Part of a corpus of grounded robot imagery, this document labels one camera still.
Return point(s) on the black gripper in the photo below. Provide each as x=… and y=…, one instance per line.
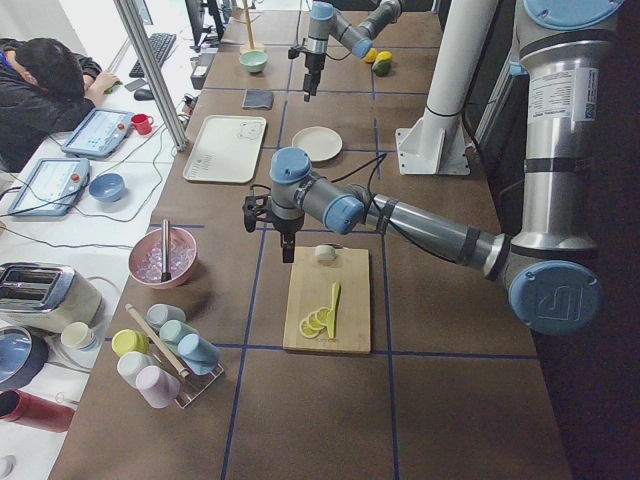
x=286, y=227
x=314, y=62

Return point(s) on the white round plate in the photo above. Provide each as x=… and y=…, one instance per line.
x=318, y=142

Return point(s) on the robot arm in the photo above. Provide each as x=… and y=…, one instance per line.
x=558, y=46
x=326, y=21

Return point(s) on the white steamed bun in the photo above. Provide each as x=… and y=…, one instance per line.
x=325, y=254

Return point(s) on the white bear serving tray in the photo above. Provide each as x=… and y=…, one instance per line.
x=226, y=149

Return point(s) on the bamboo cutting board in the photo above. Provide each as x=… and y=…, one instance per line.
x=310, y=289

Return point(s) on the green bowl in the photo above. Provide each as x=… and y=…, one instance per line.
x=253, y=61

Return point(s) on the grey folded cloth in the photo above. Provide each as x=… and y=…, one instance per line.
x=257, y=99

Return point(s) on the yellow lemon upper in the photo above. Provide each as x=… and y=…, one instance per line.
x=370, y=56

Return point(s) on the yellow lemon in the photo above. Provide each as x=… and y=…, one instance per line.
x=384, y=56
x=370, y=56

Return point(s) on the green avocado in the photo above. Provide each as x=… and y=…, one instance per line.
x=381, y=68

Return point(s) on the yellow lemon lower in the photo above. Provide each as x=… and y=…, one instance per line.
x=384, y=56

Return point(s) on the wooden mug tree stand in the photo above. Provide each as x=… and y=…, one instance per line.
x=251, y=44

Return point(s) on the yellow-green plastic knife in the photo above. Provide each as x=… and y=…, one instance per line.
x=331, y=316

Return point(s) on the black power adapter box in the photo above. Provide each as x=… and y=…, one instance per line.
x=200, y=68

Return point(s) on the steel ice tongs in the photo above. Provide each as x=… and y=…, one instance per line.
x=165, y=251

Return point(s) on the pink bowl with ice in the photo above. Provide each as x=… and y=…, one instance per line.
x=145, y=259

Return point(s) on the light blue cup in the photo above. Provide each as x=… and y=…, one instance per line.
x=200, y=355

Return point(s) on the light green cup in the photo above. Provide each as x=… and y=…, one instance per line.
x=173, y=331

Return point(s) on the grey cup on rack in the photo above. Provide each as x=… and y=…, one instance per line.
x=158, y=314

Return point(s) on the black keyboard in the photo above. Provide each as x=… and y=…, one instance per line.
x=161, y=45

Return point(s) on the black computer mouse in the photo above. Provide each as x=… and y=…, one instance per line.
x=143, y=94

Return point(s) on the red mug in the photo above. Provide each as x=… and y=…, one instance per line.
x=142, y=123

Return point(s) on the blue bowl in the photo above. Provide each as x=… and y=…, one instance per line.
x=107, y=188

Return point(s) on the yellow cup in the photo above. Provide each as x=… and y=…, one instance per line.
x=129, y=340

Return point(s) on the pink cup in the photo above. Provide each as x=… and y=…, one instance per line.
x=158, y=387

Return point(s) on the white cup on rack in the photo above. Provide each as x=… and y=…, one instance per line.
x=131, y=363

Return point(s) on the teach pendant far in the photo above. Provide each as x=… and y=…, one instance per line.
x=99, y=134

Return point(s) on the teach pendant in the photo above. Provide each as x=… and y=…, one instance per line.
x=52, y=187
x=99, y=134

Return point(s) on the cream cup on desk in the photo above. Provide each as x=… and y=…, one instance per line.
x=79, y=336

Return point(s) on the teach pendant near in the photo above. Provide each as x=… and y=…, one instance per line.
x=52, y=187

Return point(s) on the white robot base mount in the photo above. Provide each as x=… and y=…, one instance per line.
x=435, y=144

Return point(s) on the wire cup rack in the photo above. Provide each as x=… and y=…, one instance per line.
x=193, y=385

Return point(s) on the metal camera pole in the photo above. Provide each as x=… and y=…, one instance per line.
x=137, y=35

